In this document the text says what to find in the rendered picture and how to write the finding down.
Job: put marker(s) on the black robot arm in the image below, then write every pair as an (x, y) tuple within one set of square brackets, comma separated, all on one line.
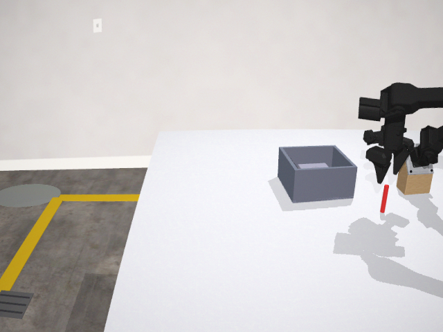
[(397, 101)]

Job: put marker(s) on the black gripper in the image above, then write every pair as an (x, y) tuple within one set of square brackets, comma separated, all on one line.
[(393, 139)]

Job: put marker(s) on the red peg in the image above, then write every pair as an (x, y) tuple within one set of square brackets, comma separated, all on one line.
[(384, 199)]

